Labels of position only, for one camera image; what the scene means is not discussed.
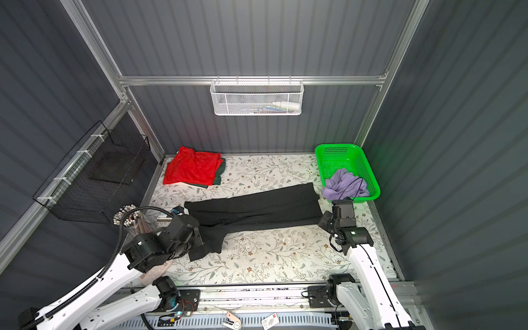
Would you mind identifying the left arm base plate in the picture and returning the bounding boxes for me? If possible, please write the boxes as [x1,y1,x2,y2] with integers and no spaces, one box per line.
[162,290,201,315]

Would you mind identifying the white tag card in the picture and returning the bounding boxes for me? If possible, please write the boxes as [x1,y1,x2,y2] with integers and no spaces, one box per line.
[261,313,280,330]
[221,312,242,330]

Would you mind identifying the floral table mat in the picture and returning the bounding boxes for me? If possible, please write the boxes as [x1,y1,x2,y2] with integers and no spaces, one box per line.
[116,153,399,288]

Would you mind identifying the aluminium front rail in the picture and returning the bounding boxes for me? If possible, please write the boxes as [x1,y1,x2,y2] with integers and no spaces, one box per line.
[179,282,325,314]

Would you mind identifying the dark green folded t shirt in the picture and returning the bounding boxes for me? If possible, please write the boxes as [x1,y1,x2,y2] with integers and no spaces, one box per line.
[191,158,226,188]

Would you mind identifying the black wire basket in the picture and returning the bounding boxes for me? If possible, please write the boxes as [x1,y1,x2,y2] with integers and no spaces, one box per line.
[33,115,158,224]

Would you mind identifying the red folded t shirt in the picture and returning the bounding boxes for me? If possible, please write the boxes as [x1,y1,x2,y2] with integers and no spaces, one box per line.
[163,146,224,186]

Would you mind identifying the green plastic basket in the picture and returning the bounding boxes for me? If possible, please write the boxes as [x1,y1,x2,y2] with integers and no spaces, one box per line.
[315,144,381,203]

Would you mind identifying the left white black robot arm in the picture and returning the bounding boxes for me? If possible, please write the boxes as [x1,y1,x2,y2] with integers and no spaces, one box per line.
[19,214,201,329]

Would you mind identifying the cup of pens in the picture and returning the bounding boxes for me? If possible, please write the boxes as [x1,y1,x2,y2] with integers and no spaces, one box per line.
[113,204,142,230]

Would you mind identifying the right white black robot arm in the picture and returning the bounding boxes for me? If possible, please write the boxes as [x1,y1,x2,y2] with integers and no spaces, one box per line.
[318,199,425,329]

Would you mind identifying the white tag card right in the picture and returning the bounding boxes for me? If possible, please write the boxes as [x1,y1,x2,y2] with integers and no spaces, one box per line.
[261,313,280,330]

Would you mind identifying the purple t shirt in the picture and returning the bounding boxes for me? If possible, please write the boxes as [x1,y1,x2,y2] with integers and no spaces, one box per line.
[322,169,370,201]

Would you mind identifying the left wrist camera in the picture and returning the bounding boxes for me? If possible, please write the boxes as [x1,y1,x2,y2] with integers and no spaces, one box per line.
[171,206,186,215]

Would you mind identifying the white tag card left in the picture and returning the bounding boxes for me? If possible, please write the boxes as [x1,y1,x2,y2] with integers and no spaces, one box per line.
[221,312,242,330]

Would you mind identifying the white spray bottle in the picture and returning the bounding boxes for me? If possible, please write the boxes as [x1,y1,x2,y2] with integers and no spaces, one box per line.
[272,101,301,113]

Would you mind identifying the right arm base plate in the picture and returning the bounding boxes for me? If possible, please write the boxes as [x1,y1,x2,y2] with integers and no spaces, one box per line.
[301,285,340,309]

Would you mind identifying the black t shirt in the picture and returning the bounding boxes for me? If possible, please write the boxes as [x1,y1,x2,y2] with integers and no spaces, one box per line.
[184,183,323,261]

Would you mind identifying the white wire mesh basket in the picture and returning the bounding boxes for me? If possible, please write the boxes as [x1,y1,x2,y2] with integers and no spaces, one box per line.
[210,80,305,116]

